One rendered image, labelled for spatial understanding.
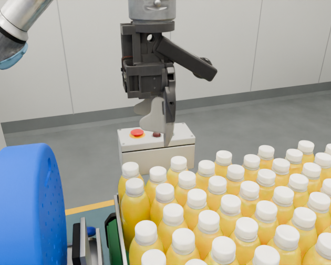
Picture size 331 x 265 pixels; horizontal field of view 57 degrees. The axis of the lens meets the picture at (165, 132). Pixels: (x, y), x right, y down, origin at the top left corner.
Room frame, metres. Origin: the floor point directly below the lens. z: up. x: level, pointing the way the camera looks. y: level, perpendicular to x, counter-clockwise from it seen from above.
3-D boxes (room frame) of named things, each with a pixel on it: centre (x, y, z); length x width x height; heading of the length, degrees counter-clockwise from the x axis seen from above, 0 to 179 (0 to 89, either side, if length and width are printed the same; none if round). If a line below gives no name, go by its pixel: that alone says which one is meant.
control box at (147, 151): (0.75, 0.03, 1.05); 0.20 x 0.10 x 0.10; 104
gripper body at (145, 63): (0.51, 0.03, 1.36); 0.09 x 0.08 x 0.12; 104
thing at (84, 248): (0.42, 0.16, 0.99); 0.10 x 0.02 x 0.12; 14
